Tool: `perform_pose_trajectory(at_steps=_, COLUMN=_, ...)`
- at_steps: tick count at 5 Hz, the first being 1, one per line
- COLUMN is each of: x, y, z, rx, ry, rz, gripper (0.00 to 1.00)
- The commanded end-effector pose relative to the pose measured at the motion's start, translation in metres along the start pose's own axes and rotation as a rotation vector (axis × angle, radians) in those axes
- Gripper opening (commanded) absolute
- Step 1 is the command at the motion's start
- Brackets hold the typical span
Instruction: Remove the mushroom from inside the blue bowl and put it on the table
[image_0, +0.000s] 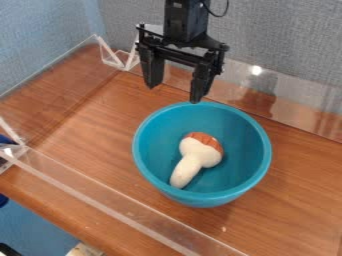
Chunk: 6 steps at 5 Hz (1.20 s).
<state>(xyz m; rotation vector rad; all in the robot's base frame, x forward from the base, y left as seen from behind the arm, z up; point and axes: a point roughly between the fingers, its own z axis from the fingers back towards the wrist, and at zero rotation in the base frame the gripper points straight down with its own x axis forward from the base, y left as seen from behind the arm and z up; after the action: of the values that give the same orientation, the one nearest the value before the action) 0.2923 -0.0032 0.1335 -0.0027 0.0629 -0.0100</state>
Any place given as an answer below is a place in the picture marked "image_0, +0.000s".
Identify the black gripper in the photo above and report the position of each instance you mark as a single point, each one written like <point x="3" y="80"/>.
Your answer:
<point x="180" y="41"/>

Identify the white brown toy mushroom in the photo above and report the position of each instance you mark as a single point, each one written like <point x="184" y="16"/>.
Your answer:
<point x="202" y="152"/>

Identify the blue plastic bowl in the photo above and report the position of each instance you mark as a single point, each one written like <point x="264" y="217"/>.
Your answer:
<point x="220" y="184"/>

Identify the clear acrylic back barrier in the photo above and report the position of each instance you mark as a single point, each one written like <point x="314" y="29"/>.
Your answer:
<point x="299" y="103"/>

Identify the clear acrylic front barrier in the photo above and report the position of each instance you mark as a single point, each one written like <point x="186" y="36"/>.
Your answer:
<point x="160" y="227"/>

